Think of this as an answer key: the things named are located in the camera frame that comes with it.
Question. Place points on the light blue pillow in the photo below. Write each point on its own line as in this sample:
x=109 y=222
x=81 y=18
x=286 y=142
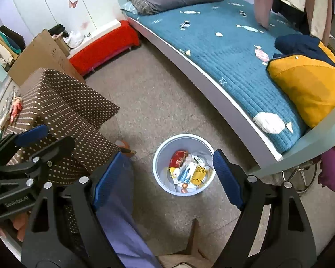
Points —
x=127 y=7

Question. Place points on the black hanging garment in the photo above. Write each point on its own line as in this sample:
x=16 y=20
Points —
x=290 y=16

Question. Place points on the yellow navy jacket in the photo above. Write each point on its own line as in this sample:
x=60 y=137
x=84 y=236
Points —
x=310 y=89

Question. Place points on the bed with teal quilt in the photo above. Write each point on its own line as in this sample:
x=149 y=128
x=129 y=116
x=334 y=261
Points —
x=323 y=139

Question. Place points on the light blue waste bin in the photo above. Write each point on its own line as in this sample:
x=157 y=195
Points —
x=184 y=142

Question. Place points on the magenta garment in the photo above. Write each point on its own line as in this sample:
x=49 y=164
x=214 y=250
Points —
x=333 y=170

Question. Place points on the white bed frame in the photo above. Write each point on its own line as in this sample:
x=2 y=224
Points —
x=240 y=114

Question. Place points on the bronze table leg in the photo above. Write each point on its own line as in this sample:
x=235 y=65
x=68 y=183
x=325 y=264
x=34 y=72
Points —
x=127 y=149

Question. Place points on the yellow white packet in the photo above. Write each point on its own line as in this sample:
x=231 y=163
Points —
x=173 y=173

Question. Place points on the pink butterfly wall sticker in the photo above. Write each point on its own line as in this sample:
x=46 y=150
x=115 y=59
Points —
x=73 y=4

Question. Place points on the grey plaid folded blanket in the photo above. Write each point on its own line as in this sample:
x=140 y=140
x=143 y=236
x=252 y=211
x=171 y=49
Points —
x=143 y=7

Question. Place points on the red shiny wrapper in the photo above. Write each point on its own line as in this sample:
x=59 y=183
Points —
x=16 y=109

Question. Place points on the small orange round object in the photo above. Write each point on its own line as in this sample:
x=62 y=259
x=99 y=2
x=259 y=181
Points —
x=185 y=186

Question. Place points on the brown polka dot tablecloth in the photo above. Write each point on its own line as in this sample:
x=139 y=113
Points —
x=67 y=103

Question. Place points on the dark hanging jacket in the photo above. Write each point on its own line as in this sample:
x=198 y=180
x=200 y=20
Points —
x=15 y=35

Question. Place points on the red snack wrapper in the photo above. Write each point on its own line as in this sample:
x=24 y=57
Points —
x=178 y=159

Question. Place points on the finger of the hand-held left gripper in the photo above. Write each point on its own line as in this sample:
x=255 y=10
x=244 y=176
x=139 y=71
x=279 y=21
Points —
x=58 y=148
x=33 y=135

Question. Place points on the cream hanging jacket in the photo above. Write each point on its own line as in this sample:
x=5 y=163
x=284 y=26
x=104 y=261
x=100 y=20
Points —
x=0 y=48

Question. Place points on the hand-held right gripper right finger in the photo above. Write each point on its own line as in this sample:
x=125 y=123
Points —
x=229 y=178

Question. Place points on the chrome stool base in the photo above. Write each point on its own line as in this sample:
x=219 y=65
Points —
x=314 y=177

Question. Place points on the white small carton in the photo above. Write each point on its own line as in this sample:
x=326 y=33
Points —
x=198 y=161

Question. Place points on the teal quilted bedspread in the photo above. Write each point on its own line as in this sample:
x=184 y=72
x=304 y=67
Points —
x=226 y=50

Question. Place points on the person's purple trouser leg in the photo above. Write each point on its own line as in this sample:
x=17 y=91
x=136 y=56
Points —
x=122 y=229

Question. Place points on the white paper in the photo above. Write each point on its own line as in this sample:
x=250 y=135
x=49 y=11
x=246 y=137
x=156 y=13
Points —
x=3 y=118

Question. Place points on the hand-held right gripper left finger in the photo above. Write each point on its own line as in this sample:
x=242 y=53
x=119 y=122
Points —
x=109 y=178

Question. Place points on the blue white tube packet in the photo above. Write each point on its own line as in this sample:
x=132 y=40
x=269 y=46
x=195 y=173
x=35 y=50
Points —
x=186 y=173

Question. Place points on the person's left hand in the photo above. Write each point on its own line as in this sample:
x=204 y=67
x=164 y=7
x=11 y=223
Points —
x=19 y=226

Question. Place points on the green hanging garment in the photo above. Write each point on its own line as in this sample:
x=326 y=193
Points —
x=12 y=44

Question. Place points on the white plastic bag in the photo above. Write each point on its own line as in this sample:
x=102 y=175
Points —
x=75 y=39

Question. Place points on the pink hanging garment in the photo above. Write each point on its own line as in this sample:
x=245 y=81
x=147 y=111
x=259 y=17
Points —
x=262 y=8

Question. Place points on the black cloth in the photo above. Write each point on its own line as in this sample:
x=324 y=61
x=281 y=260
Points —
x=58 y=29

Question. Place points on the cardboard box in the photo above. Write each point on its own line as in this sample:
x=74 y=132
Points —
x=42 y=58

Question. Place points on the white wardrobe doors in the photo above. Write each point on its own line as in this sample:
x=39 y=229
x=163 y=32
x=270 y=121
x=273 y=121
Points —
x=100 y=0

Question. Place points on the red covered bench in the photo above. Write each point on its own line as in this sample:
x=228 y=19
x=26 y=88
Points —
x=106 y=44

